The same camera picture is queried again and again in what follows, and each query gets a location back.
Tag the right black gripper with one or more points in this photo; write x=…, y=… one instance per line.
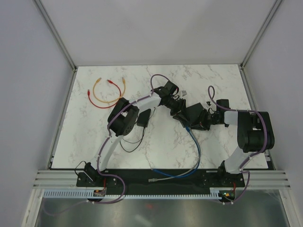
x=202, y=125

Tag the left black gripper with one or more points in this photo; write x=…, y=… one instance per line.
x=181, y=106

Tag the black network switch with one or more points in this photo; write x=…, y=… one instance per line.
x=193, y=112

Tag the black power adapter with cord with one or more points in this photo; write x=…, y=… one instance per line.
x=142, y=121

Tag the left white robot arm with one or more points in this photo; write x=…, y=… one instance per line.
x=122, y=120

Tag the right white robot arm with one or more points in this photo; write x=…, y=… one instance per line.
x=254, y=131

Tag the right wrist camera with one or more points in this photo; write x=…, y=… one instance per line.
x=222, y=102

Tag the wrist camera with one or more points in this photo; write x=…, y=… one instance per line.
x=182, y=93
x=222, y=102

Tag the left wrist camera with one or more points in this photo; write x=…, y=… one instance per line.
x=182, y=93

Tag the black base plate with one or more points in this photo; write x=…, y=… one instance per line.
x=146, y=181

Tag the white slotted cable duct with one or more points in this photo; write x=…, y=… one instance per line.
x=93, y=194

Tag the right aluminium frame post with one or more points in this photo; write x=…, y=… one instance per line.
x=267, y=21

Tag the aluminium frame post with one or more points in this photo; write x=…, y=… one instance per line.
x=267, y=21
x=47, y=19

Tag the left aluminium frame post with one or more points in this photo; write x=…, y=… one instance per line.
x=47, y=19

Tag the aluminium front rail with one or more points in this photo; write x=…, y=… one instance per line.
x=67, y=179

